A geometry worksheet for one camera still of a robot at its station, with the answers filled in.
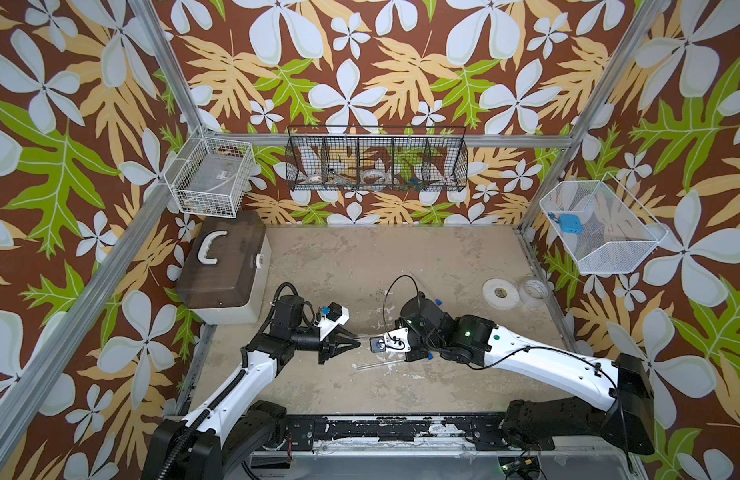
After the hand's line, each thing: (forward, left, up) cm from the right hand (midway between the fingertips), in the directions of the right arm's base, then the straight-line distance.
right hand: (387, 329), depth 76 cm
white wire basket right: (+25, -61, +12) cm, 67 cm away
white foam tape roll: (+21, -40, -16) cm, 48 cm away
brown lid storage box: (+22, +51, -4) cm, 55 cm away
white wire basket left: (+40, +51, +19) cm, 68 cm away
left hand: (-2, +8, -1) cm, 8 cm away
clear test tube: (-3, +6, +2) cm, 7 cm away
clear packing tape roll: (+21, -52, -16) cm, 58 cm away
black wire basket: (+53, +4, +17) cm, 56 cm away
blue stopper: (+18, -18, -16) cm, 30 cm away
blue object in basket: (+29, -55, +9) cm, 63 cm away
